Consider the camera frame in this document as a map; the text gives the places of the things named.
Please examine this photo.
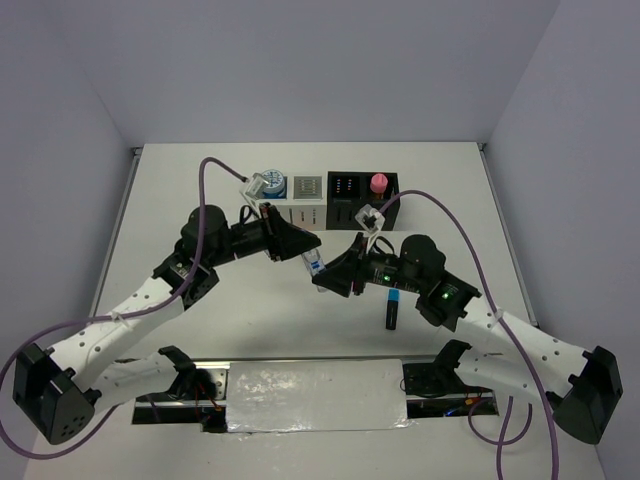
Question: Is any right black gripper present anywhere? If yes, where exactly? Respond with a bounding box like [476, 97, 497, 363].
[312, 231, 424, 297]

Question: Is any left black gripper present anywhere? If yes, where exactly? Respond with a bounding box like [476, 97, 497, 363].
[207, 202, 321, 268]

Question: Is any clear blue-capped glue pen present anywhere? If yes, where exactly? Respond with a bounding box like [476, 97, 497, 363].
[301, 248, 325, 277]

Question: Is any blue patterned tape roll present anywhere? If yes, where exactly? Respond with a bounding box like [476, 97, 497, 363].
[261, 169, 287, 199]

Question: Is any blue highlighter marker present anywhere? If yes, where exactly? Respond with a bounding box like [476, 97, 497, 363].
[385, 289, 400, 331]

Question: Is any pink glue stick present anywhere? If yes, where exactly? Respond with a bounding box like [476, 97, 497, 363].
[369, 173, 389, 200]

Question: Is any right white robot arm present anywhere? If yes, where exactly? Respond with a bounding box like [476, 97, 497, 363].
[312, 234, 623, 445]

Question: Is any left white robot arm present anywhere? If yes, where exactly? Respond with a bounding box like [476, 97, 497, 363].
[12, 204, 321, 445]

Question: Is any white slotted container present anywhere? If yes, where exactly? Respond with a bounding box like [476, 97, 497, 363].
[260, 171, 327, 231]

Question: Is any black slotted container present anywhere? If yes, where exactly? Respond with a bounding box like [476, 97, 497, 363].
[326, 171, 400, 230]

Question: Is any silver foil covered plate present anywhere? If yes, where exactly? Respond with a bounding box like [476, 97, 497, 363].
[226, 359, 409, 433]

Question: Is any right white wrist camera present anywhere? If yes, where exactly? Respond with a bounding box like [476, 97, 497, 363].
[354, 204, 385, 237]

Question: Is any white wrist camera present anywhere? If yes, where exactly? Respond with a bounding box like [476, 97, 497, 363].
[242, 173, 269, 201]
[354, 204, 385, 237]

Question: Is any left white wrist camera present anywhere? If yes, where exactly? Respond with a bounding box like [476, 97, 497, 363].
[242, 173, 269, 201]

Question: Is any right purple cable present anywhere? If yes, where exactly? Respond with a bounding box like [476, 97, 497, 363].
[374, 189, 561, 480]

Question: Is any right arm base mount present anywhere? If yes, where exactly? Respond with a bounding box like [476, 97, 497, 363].
[400, 362, 498, 420]

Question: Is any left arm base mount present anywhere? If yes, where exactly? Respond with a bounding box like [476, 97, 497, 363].
[131, 361, 230, 434]

